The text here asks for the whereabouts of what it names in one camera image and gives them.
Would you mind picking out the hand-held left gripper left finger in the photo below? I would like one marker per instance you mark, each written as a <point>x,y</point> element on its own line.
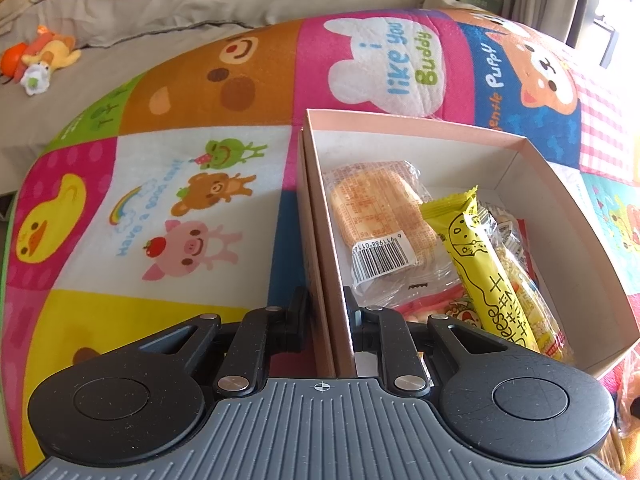
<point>297,320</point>

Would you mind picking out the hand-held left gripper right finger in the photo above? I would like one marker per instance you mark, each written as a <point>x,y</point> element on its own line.
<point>360,327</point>

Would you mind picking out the clear packet of orange crackers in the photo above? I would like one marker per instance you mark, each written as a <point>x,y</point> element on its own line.
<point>380,215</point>

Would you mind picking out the yellow cheese stick packet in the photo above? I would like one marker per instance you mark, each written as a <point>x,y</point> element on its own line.
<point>475,265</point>

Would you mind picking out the sesame bar packet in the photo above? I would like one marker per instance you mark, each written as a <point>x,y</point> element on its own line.
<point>520,290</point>

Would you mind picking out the pink cardboard box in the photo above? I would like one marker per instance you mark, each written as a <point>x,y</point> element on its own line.
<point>400,145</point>

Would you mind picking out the red and white snack packet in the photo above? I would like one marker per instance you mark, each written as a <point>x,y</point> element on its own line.
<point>526,240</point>

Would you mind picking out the colourful cartoon play mat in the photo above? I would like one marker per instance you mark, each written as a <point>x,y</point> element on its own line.
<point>200,85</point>

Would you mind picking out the biscuit sticks packet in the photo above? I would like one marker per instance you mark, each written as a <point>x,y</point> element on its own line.
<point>627,395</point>

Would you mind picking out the small white green toy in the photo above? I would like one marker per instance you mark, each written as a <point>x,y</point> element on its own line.
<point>35,80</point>

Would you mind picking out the orange and yellow plush toy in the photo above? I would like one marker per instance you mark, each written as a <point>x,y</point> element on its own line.
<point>52,52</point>

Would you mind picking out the black window frame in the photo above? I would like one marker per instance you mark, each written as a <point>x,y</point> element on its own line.
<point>612,42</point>

